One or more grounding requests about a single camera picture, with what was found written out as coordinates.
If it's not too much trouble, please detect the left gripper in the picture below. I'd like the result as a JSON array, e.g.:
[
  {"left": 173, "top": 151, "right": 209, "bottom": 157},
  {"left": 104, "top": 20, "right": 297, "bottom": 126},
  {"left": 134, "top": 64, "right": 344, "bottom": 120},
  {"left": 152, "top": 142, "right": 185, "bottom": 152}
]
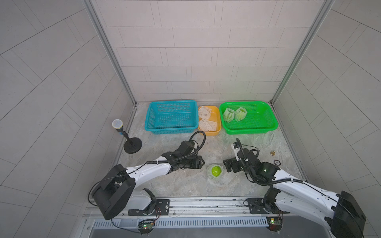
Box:
[{"left": 179, "top": 155, "right": 206, "bottom": 169}]

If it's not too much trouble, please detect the white foam net sleeve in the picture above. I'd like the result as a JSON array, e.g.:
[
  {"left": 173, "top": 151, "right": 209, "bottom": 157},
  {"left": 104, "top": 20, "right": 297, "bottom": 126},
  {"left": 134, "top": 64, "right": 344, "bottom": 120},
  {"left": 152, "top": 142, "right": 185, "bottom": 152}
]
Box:
[
  {"left": 223, "top": 107, "right": 236, "bottom": 123},
  {"left": 207, "top": 164, "right": 224, "bottom": 180},
  {"left": 234, "top": 107, "right": 248, "bottom": 122}
]

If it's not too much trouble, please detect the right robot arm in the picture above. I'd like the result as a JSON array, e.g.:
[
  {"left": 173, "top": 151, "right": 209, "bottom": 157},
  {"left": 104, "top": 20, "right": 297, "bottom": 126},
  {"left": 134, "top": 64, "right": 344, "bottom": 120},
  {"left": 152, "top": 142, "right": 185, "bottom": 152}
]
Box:
[{"left": 223, "top": 139, "right": 367, "bottom": 238}]

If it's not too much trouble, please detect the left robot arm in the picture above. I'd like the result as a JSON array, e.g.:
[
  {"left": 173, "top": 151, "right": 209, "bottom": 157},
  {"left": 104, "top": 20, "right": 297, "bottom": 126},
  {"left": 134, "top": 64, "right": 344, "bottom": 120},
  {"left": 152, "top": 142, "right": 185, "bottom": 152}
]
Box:
[{"left": 88, "top": 131, "right": 206, "bottom": 220}]

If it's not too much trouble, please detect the white foam nets pile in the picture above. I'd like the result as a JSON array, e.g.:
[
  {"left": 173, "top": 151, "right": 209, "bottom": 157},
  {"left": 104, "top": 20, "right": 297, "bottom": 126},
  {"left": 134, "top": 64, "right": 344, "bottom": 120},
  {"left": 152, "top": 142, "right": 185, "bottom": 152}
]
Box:
[{"left": 198, "top": 106, "right": 217, "bottom": 132}]

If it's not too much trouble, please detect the yellow plastic tub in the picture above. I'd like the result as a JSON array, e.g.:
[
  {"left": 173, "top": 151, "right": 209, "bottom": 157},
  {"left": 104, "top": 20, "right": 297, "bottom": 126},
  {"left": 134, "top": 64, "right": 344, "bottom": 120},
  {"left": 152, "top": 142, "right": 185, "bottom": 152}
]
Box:
[{"left": 204, "top": 106, "right": 222, "bottom": 136}]

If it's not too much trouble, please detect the teal plastic basket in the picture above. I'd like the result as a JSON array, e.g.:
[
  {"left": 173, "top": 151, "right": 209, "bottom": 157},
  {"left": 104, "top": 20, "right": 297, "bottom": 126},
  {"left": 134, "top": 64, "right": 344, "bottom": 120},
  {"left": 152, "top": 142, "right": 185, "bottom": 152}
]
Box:
[{"left": 145, "top": 100, "right": 198, "bottom": 134}]

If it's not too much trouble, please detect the green plastic basket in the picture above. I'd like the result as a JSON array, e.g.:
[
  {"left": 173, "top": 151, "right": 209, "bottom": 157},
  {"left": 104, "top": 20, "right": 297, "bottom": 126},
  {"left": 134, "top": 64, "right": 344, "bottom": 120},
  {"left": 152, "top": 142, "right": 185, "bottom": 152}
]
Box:
[{"left": 219, "top": 101, "right": 278, "bottom": 135}]

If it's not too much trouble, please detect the microphone on black stand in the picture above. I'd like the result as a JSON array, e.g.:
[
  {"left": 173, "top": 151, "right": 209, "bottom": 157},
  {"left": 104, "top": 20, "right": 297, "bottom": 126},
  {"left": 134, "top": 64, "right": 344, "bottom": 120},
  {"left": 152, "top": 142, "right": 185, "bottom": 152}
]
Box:
[{"left": 112, "top": 119, "right": 142, "bottom": 154}]

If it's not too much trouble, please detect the right circuit board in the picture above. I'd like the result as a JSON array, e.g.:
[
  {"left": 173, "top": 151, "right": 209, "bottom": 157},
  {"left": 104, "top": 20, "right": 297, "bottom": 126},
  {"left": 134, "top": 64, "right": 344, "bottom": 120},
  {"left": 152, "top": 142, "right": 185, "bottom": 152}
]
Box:
[{"left": 267, "top": 217, "right": 283, "bottom": 232}]

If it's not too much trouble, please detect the circuit board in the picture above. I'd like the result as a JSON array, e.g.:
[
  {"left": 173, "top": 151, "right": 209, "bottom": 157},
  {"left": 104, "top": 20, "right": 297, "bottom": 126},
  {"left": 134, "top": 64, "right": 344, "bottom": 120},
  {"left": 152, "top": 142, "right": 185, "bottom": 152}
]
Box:
[
  {"left": 267, "top": 217, "right": 283, "bottom": 232},
  {"left": 138, "top": 219, "right": 155, "bottom": 235}
]

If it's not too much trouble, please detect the left circuit board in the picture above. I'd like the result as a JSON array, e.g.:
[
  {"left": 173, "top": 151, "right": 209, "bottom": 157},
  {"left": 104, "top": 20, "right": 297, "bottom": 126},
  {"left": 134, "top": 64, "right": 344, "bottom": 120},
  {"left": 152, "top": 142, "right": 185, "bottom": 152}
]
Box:
[{"left": 138, "top": 219, "right": 155, "bottom": 235}]

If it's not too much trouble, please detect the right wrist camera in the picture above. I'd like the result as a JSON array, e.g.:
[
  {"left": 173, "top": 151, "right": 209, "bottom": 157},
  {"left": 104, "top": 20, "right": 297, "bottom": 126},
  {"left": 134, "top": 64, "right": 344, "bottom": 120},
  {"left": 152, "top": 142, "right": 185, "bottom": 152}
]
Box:
[{"left": 231, "top": 142, "right": 241, "bottom": 161}]

